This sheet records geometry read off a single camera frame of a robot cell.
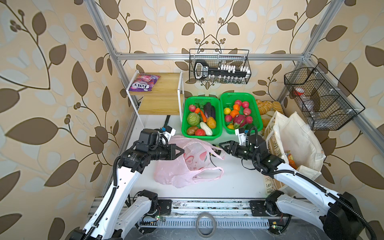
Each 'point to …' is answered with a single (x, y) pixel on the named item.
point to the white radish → (208, 132)
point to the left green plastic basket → (201, 118)
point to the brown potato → (191, 130)
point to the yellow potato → (211, 122)
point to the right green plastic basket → (228, 100)
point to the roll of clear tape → (208, 214)
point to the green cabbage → (193, 119)
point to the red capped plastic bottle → (299, 91)
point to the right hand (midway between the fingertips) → (222, 147)
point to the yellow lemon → (227, 111)
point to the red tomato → (200, 132)
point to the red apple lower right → (249, 119)
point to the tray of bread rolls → (267, 109)
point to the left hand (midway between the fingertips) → (184, 151)
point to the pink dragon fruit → (240, 119)
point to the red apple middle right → (247, 111)
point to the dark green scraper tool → (167, 120)
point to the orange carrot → (197, 110)
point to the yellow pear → (231, 126)
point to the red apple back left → (239, 102)
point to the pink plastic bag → (180, 171)
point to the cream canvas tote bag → (291, 141)
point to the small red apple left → (228, 118)
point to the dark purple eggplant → (209, 110)
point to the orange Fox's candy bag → (291, 162)
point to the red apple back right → (245, 104)
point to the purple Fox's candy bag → (143, 82)
